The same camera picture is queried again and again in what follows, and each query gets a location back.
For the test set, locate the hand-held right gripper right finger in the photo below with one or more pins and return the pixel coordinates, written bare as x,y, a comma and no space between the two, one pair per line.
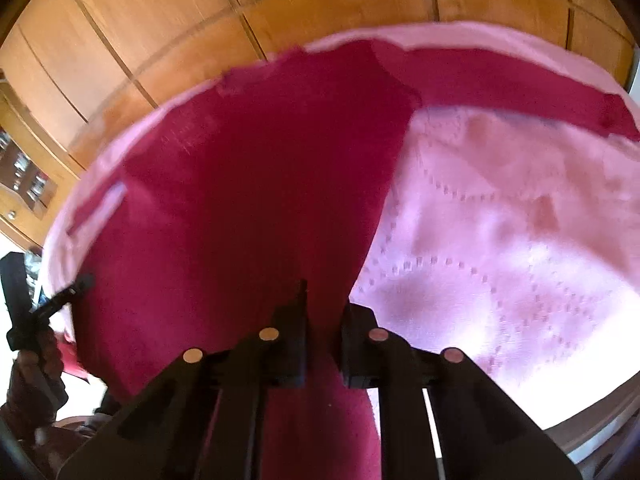
356,347

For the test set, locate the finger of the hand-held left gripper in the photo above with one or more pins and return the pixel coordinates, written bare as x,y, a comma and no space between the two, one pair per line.
62,297

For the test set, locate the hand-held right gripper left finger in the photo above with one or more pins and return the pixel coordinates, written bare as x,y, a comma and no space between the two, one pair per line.
294,342

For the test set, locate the crimson knit sweater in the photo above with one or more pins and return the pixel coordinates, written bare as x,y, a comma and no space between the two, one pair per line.
240,200

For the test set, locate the person's left hand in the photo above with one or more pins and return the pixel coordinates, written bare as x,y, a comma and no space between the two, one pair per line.
35,385

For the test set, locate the red cloth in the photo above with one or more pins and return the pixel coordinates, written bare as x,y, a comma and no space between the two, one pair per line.
72,360

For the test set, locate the wooden glass-front cabinet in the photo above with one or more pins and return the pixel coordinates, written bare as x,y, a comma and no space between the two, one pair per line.
22,170

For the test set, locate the pink quilted blanket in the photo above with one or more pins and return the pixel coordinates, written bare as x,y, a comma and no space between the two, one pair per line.
500,240

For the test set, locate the wooden wardrobe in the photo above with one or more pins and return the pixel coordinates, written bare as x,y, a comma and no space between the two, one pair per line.
165,25

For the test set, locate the wooden bed frame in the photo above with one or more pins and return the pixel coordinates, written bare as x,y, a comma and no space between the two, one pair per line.
595,420

